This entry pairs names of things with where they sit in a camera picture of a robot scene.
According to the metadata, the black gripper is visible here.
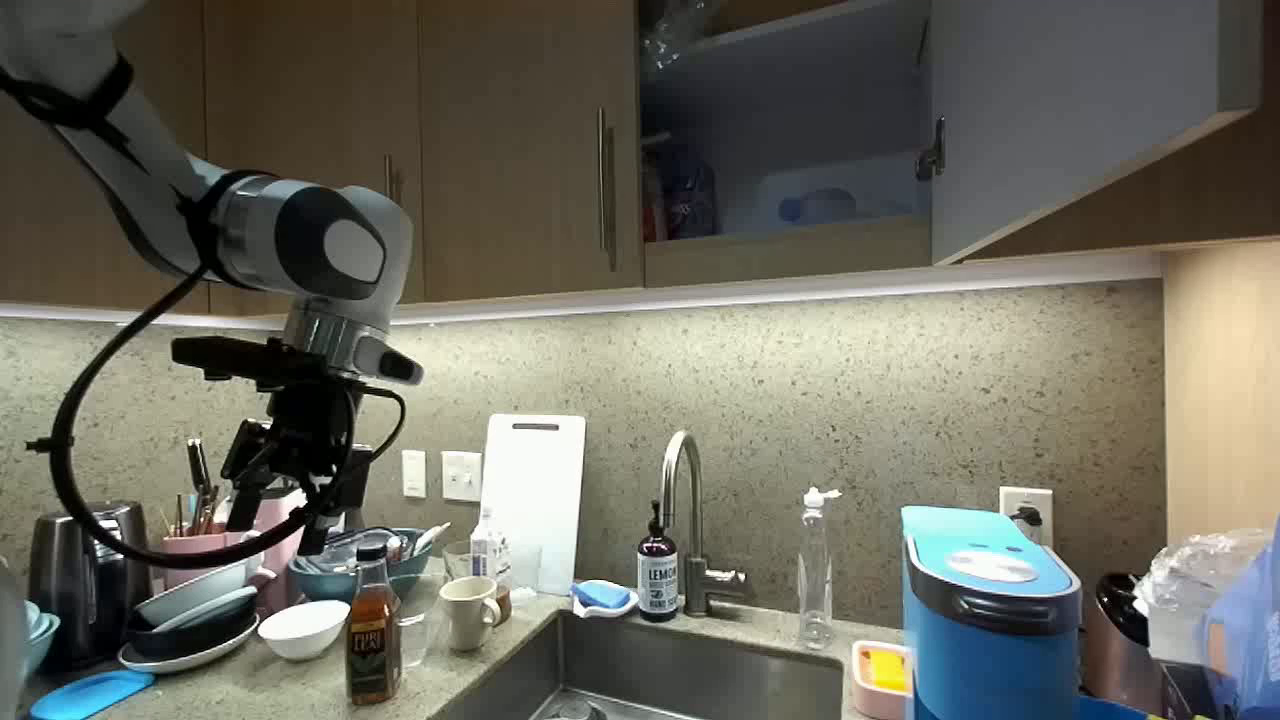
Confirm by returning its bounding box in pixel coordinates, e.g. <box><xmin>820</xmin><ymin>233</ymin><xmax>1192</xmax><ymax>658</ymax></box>
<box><xmin>216</xmin><ymin>377</ymin><xmax>377</xmax><ymax>560</ymax></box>

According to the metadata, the clear water bottle blue cap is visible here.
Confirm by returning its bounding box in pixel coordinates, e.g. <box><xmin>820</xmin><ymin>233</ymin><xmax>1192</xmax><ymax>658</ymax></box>
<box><xmin>774</xmin><ymin>182</ymin><xmax>864</xmax><ymax>233</ymax></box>

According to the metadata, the brown sauce bottle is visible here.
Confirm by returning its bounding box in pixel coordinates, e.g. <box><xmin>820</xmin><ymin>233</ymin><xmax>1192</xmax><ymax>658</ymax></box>
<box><xmin>340</xmin><ymin>534</ymin><xmax>410</xmax><ymax>709</ymax></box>

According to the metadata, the small clear bottle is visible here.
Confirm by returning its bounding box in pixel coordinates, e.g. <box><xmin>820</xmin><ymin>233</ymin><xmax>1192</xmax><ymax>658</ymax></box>
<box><xmin>470</xmin><ymin>510</ymin><xmax>513</xmax><ymax>592</ymax></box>

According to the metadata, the dark soap bottle white label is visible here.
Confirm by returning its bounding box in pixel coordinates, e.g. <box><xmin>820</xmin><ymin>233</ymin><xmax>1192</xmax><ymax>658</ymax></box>
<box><xmin>634</xmin><ymin>495</ymin><xmax>683</xmax><ymax>628</ymax></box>

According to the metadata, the plain wooden cabinet door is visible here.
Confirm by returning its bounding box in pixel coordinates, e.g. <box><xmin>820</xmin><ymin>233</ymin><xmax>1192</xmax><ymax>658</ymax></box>
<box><xmin>201</xmin><ymin>0</ymin><xmax>427</xmax><ymax>315</ymax></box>

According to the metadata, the steel sink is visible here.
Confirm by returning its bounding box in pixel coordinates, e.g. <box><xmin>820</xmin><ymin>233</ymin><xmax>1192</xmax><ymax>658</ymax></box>
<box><xmin>432</xmin><ymin>609</ymin><xmax>856</xmax><ymax>720</ymax></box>

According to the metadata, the clear spray bottle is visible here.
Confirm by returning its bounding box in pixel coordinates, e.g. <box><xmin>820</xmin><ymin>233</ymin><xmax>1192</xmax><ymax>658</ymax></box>
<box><xmin>794</xmin><ymin>484</ymin><xmax>849</xmax><ymax>656</ymax></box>

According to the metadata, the under cabinet light strip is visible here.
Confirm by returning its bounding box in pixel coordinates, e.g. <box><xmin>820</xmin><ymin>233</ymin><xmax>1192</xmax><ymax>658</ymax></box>
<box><xmin>0</xmin><ymin>252</ymin><xmax>1165</xmax><ymax>332</ymax></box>

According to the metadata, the grey open cabinet door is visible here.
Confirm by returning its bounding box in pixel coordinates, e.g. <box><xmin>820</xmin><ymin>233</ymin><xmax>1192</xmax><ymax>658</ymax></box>
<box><xmin>914</xmin><ymin>0</ymin><xmax>1265</xmax><ymax>267</ymax></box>

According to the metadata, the pink knife block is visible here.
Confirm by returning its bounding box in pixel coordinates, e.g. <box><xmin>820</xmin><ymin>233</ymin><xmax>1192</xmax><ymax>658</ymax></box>
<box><xmin>251</xmin><ymin>484</ymin><xmax>314</xmax><ymax>612</ymax></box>

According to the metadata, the pink utensil cup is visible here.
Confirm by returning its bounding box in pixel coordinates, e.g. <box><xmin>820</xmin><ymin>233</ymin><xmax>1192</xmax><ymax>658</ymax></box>
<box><xmin>158</xmin><ymin>523</ymin><xmax>266</xmax><ymax>595</ymax></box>

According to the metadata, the blue bowl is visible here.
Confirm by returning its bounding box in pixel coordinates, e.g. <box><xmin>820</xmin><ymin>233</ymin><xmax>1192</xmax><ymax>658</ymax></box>
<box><xmin>285</xmin><ymin>523</ymin><xmax>435</xmax><ymax>602</ymax></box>

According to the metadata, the white bowl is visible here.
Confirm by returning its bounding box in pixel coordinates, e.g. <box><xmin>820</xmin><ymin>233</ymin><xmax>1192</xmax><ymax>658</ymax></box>
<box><xmin>256</xmin><ymin>595</ymin><xmax>354</xmax><ymax>663</ymax></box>

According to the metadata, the grey plate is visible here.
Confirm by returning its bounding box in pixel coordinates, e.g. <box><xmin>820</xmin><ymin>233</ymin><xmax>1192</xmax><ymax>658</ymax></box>
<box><xmin>133</xmin><ymin>565</ymin><xmax>256</xmax><ymax>633</ymax></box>

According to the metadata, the white plate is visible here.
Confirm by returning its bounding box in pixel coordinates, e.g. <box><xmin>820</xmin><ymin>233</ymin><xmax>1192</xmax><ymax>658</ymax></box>
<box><xmin>115</xmin><ymin>624</ymin><xmax>266</xmax><ymax>675</ymax></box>

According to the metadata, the white mug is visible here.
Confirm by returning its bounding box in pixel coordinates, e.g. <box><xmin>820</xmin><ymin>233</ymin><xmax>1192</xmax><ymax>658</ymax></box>
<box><xmin>435</xmin><ymin>571</ymin><xmax>517</xmax><ymax>656</ymax></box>

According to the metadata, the black toaster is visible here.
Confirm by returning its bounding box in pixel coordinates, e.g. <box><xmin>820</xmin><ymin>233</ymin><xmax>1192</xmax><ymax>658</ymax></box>
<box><xmin>26</xmin><ymin>495</ymin><xmax>154</xmax><ymax>670</ymax></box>

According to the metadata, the white cutting board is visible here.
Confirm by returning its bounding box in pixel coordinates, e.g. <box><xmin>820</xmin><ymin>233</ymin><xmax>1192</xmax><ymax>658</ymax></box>
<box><xmin>475</xmin><ymin>412</ymin><xmax>594</xmax><ymax>595</ymax></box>

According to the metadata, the blue plastic lid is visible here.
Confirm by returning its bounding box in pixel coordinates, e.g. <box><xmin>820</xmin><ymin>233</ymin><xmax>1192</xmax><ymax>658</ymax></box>
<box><xmin>29</xmin><ymin>663</ymin><xmax>158</xmax><ymax>720</ymax></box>

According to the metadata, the teal bowl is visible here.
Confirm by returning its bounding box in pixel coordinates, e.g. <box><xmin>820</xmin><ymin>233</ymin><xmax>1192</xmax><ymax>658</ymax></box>
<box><xmin>16</xmin><ymin>595</ymin><xmax>66</xmax><ymax>682</ymax></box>

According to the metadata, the blue sponge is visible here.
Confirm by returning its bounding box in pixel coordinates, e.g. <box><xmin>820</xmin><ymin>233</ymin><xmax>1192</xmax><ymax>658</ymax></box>
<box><xmin>571</xmin><ymin>576</ymin><xmax>639</xmax><ymax>624</ymax></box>

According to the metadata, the chrome faucet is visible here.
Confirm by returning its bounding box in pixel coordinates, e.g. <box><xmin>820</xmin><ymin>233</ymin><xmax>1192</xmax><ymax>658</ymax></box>
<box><xmin>653</xmin><ymin>428</ymin><xmax>754</xmax><ymax>619</ymax></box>

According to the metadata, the red snack package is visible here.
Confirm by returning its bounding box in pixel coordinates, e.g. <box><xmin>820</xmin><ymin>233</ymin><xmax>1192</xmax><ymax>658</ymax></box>
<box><xmin>639</xmin><ymin>131</ymin><xmax>672</xmax><ymax>245</ymax></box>

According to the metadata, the blue snack package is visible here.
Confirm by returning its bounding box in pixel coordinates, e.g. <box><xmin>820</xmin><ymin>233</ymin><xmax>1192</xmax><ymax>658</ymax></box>
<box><xmin>660</xmin><ymin>135</ymin><xmax>724</xmax><ymax>245</ymax></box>

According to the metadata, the crinkled clear bag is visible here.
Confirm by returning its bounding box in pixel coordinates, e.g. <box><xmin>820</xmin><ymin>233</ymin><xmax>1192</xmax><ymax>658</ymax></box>
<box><xmin>636</xmin><ymin>0</ymin><xmax>733</xmax><ymax>75</ymax></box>

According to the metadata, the yellow sponge tray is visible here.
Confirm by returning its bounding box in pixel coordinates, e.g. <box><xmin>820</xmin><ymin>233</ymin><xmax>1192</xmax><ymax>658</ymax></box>
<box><xmin>849</xmin><ymin>635</ymin><xmax>915</xmax><ymax>720</ymax></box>

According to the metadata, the brown black blender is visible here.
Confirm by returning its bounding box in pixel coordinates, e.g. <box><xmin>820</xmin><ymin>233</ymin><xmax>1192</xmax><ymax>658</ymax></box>
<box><xmin>1080</xmin><ymin>567</ymin><xmax>1177</xmax><ymax>714</ymax></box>

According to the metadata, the clear plastic bag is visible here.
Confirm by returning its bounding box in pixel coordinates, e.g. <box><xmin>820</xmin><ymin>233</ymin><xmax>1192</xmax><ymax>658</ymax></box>
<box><xmin>1132</xmin><ymin>523</ymin><xmax>1278</xmax><ymax>670</ymax></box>

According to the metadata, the blue plastic bag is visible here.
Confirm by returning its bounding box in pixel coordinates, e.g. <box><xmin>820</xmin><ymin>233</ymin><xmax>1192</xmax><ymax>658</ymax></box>
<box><xmin>1197</xmin><ymin>523</ymin><xmax>1280</xmax><ymax>720</ymax></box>

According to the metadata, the black handled knife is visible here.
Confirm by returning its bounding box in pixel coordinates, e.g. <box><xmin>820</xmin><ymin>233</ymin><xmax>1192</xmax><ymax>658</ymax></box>
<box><xmin>184</xmin><ymin>437</ymin><xmax>222</xmax><ymax>534</ymax></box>

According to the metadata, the white double wall outlet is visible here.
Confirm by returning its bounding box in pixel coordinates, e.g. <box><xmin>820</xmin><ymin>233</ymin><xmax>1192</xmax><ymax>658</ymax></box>
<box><xmin>441</xmin><ymin>446</ymin><xmax>486</xmax><ymax>507</ymax></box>

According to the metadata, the wooden cabinet door steel handle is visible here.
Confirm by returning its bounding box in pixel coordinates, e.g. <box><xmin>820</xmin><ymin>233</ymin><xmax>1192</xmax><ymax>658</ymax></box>
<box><xmin>418</xmin><ymin>0</ymin><xmax>650</xmax><ymax>304</ymax></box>

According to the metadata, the white wall outlet with plug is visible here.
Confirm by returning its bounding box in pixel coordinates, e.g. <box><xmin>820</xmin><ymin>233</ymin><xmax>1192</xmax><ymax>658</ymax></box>
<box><xmin>997</xmin><ymin>484</ymin><xmax>1057</xmax><ymax>553</ymax></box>

